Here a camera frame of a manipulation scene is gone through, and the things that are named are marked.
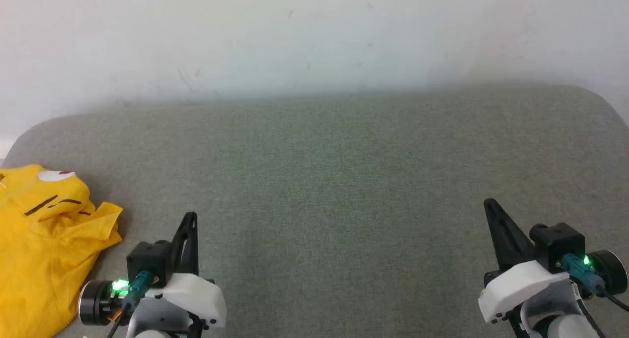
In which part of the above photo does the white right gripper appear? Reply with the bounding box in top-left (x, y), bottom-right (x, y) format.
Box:
top-left (479, 198), bottom-right (571, 324)

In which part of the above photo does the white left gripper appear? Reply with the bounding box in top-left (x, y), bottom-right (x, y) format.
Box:
top-left (156, 212), bottom-right (227, 328)

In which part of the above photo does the yellow cartoon print t-shirt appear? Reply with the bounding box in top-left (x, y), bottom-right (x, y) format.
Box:
top-left (0, 164), bottom-right (123, 338)

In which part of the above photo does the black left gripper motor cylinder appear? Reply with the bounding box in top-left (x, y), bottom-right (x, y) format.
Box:
top-left (79, 279), bottom-right (129, 326)

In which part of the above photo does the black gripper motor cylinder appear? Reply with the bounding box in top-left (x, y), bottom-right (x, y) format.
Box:
top-left (587, 250), bottom-right (629, 295)
top-left (79, 279), bottom-right (129, 326)

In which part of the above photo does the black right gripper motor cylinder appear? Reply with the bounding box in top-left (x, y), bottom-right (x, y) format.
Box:
top-left (587, 250), bottom-right (629, 295)

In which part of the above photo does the grey fabric sofa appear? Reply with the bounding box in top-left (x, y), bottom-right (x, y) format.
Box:
top-left (0, 85), bottom-right (629, 338)

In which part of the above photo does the black left cable teal plug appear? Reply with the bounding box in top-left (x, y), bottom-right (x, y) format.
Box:
top-left (106, 271), bottom-right (157, 338)

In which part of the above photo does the black cable teal plug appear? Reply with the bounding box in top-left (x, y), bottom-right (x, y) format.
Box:
top-left (560, 253), bottom-right (629, 311)
top-left (106, 271), bottom-right (157, 338)

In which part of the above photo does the black right cable teal plug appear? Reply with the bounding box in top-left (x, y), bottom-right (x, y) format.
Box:
top-left (560, 253), bottom-right (629, 311)

